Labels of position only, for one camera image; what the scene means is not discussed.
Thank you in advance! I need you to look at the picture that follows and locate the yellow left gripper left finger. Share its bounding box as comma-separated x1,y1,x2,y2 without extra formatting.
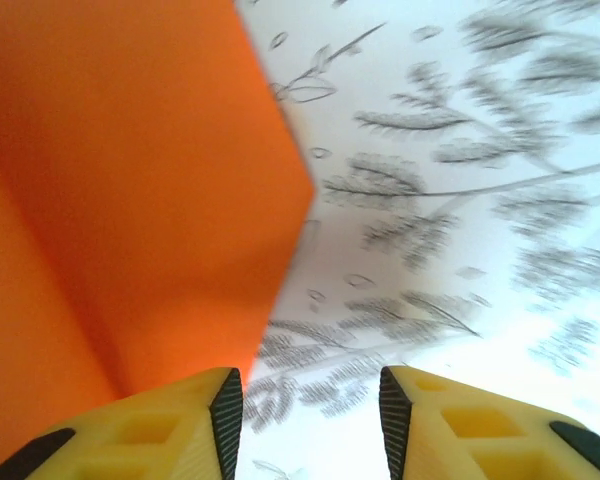
0,367,244,480

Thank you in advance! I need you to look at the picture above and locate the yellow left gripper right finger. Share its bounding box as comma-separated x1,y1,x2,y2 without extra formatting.
378,364,600,480

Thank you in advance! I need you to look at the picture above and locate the orange paper sheet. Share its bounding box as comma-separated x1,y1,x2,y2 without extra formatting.
0,0,317,474

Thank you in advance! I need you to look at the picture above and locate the floral patterned table cover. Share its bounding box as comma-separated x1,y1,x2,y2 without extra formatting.
232,0,600,480

